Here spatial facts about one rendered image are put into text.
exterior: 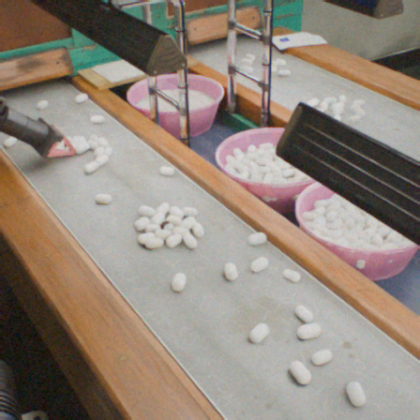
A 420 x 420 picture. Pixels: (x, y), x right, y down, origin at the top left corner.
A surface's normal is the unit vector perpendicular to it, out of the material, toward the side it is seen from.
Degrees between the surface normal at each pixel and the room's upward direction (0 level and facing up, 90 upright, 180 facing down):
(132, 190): 0
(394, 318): 0
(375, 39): 87
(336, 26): 90
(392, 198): 58
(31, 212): 0
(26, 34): 90
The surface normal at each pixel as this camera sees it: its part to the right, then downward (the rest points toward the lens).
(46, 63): 0.49, 0.07
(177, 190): -0.02, -0.83
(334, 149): -0.72, -0.18
